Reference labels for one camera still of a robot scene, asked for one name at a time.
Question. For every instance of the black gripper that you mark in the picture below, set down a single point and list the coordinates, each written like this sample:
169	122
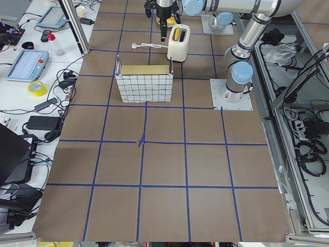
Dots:
163	14

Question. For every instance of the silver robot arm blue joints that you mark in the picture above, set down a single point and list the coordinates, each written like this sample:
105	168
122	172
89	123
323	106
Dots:
236	57

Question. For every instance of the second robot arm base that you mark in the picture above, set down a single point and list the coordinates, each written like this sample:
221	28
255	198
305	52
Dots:
220	24

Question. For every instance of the yellow toast slice in toaster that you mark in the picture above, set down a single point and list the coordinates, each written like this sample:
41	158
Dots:
176	34

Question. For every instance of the white toaster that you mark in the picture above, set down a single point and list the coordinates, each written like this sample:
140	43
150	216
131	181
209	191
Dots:
177	50

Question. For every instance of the golden triangular pastry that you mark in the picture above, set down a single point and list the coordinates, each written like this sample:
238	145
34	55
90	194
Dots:
177	17

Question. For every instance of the light green plate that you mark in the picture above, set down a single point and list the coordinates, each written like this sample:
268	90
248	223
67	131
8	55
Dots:
170	21

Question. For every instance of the white grid fabric basket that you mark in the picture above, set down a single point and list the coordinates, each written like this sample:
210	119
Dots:
144	83

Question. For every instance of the paper cup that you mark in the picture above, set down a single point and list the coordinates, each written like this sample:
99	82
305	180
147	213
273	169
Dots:
81	11

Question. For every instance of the upper blue teach pendant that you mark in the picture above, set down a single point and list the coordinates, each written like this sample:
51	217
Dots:
53	18

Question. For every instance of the blue teach pendant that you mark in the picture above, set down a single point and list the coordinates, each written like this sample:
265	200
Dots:
28	65
53	18

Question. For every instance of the red black tool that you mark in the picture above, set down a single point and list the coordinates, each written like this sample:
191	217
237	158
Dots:
47	36

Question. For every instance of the white crumpled cloth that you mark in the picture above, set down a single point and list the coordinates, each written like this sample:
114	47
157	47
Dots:
281	54

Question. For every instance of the black round object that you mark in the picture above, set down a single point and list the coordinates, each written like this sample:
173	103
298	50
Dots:
28	45

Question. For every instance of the yellow tape roll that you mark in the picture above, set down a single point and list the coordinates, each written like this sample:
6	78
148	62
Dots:
37	88

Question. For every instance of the lower blue teach pendant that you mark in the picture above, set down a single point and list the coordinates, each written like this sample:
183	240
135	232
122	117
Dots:
28	65

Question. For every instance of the black power adapter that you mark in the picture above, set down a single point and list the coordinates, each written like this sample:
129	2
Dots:
43	123

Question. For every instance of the black laptop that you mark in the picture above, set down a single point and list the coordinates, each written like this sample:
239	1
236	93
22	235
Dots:
17	153

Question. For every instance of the aluminium frame post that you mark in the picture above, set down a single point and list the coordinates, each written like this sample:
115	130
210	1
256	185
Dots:
75	25

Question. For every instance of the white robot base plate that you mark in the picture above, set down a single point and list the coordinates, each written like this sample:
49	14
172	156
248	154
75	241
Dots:
223	99

